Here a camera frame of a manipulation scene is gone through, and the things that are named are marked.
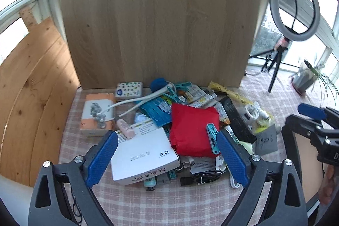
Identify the grey paper card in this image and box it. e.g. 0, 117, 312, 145
254, 125, 278, 156

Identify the black flat package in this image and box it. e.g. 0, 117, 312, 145
220, 96, 257, 144

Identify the potted spider plant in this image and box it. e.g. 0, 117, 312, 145
291, 60, 338, 107

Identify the dotted white tissue pack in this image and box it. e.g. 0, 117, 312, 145
115, 82, 143, 100

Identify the yellow long sachet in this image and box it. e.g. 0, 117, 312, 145
208, 81, 254, 105

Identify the teal clothespin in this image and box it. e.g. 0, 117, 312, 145
206, 123, 220, 155

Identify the blue wet wipe packet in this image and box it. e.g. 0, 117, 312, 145
140, 97, 172, 127

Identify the person right hand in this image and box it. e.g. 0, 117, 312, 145
318, 164, 338, 206

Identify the black tray box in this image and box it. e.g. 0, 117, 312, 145
282, 114, 331, 210

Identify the orange snack sachet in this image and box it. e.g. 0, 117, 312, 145
178, 84, 206, 104

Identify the white grey head massager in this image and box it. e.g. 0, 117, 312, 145
90, 81, 177, 129

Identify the blue round puff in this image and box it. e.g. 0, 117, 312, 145
149, 78, 168, 92

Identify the patterned white lighter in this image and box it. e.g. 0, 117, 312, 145
189, 93, 217, 108

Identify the small pink bottle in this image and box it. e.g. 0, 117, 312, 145
116, 119, 135, 139

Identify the orange tissue pack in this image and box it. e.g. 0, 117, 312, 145
79, 93, 115, 136

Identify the pine wood panel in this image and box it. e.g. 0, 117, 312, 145
1, 18, 80, 186

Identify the large wooden board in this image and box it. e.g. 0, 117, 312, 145
60, 0, 261, 89

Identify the red fabric pouch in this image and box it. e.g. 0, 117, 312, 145
169, 103, 220, 158

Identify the white round device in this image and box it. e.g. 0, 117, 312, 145
242, 104, 260, 124

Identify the white cardboard box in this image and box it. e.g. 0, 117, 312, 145
110, 119, 180, 186

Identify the white ring light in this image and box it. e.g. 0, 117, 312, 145
269, 0, 321, 41

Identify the black usb cable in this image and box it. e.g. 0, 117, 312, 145
180, 170, 223, 187

